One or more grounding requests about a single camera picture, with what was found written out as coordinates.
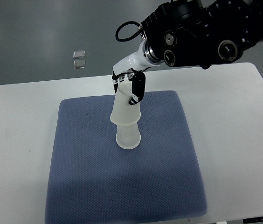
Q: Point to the upper silver floor plate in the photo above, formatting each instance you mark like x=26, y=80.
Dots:
x=78, y=54

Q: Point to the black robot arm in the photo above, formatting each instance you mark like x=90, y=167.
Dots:
x=183, y=33

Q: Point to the blue fabric cushion mat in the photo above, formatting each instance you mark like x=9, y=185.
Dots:
x=94, y=181

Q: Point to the white paper cup on mat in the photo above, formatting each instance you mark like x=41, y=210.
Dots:
x=128, y=137

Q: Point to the white paper cup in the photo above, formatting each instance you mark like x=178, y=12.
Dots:
x=124, y=114
x=128, y=137

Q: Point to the black table edge label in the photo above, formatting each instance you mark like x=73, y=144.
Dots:
x=252, y=220

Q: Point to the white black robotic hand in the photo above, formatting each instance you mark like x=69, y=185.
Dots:
x=139, y=61

